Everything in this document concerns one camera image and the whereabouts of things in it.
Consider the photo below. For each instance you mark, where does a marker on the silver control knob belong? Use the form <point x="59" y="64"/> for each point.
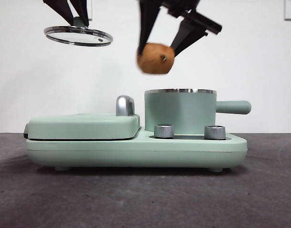
<point x="214" y="132"/>
<point x="163" y="131"/>

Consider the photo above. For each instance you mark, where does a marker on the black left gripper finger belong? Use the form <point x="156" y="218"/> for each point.
<point x="62" y="10"/>
<point x="82" y="10"/>

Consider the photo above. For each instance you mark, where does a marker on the green breakfast machine base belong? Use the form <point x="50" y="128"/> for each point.
<point x="88" y="154"/>

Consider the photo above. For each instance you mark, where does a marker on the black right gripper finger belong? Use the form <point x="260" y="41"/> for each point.
<point x="186" y="35"/>
<point x="148" y="21"/>

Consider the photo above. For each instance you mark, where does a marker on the glass lid with green knob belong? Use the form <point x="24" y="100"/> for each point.
<point x="76" y="35"/>

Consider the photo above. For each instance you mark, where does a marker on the green hinged grill cover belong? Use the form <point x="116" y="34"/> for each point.
<point x="83" y="126"/>

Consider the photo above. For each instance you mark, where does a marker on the brown potato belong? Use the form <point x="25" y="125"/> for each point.
<point x="154" y="59"/>

